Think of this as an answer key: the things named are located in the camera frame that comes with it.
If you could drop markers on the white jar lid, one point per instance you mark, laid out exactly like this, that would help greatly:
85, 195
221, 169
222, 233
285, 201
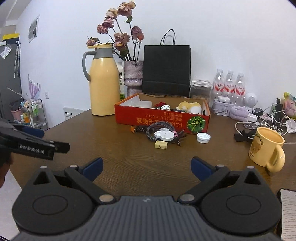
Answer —
203, 138

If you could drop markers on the purple fluffy scrunchie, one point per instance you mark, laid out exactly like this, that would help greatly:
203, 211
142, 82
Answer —
238, 113

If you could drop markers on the yellow thermos jug grey handle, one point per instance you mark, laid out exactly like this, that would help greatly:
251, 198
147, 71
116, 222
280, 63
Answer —
101, 71

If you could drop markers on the clear plastic bag bundle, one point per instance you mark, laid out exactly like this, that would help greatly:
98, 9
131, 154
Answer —
144, 104

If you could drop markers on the yellow bear mug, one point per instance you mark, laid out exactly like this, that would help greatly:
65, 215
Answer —
266, 149

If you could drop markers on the wall poster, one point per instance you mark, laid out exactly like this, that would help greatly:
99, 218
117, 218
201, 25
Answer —
33, 29

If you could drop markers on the milk carton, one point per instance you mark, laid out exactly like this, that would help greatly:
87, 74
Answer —
121, 80

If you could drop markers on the white plastic bottle cap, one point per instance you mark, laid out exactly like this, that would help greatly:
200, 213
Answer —
165, 107

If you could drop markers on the smartphone with lit screen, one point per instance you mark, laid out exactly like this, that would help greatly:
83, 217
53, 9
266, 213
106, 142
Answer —
286, 228

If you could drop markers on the pink plush snack packet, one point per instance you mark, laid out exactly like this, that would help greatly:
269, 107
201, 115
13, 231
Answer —
289, 105

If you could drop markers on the black hair bow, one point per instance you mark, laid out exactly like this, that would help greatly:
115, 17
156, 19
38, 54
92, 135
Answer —
243, 136

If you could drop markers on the red artificial rose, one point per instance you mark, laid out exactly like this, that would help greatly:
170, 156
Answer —
160, 104

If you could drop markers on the lavender tin box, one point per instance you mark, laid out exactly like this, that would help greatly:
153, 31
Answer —
222, 108

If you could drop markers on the water bottle middle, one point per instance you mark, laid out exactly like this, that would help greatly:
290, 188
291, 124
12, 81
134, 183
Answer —
229, 87

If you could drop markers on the red cardboard box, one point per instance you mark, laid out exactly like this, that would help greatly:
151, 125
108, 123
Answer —
127, 112

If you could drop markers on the clear acrylic organizer box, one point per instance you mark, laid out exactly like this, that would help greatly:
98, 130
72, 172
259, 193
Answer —
201, 89

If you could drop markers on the white earbuds case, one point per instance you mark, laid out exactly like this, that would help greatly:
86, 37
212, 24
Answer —
224, 99

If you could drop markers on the white wall outlet panel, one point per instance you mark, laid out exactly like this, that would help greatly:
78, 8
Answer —
71, 112

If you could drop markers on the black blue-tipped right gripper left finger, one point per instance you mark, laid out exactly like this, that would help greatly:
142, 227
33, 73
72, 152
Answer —
56, 202

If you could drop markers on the metal storage cart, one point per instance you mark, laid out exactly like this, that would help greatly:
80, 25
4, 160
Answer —
30, 112

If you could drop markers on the yellow white plush toy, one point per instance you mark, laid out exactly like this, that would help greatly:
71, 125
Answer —
193, 107

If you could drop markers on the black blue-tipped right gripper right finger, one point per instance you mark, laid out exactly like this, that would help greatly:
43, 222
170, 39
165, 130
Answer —
234, 202

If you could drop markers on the pink white ceramic vase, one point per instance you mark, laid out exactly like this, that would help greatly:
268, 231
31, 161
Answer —
133, 77

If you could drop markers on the water bottle left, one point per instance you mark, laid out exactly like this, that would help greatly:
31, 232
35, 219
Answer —
218, 84

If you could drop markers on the black paper shopping bag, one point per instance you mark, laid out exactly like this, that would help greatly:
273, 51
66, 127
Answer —
167, 69

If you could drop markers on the small beige eraser block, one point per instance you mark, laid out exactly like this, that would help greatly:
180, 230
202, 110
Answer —
161, 145

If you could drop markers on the white round disc device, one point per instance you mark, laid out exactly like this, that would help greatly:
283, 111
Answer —
164, 134

